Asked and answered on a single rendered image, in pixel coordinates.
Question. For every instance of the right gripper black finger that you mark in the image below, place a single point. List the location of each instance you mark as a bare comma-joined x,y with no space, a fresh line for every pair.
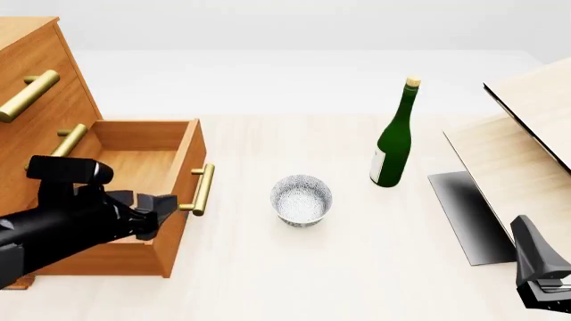
533,250

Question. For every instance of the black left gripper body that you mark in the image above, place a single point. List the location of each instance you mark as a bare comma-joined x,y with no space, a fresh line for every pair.
134,222

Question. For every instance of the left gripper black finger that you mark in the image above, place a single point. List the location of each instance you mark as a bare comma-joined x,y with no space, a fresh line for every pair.
156,204
121,197

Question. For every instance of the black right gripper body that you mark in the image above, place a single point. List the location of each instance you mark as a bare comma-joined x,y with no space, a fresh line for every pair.
546,296

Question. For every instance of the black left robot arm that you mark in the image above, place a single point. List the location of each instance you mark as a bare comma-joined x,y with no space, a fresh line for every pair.
49,230

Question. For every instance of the open wooden drawer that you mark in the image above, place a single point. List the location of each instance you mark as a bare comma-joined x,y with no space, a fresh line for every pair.
147,160

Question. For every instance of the patterned white and black bowl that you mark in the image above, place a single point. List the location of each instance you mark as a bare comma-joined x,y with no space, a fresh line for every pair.
301,200

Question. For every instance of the wooden cabinet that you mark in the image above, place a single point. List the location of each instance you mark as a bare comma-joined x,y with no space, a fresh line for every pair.
18,31

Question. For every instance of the pale wooden rack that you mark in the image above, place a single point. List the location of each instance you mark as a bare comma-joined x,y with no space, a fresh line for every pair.
513,160

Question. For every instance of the green wine bottle with cork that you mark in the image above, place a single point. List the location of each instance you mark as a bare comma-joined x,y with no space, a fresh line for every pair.
392,147

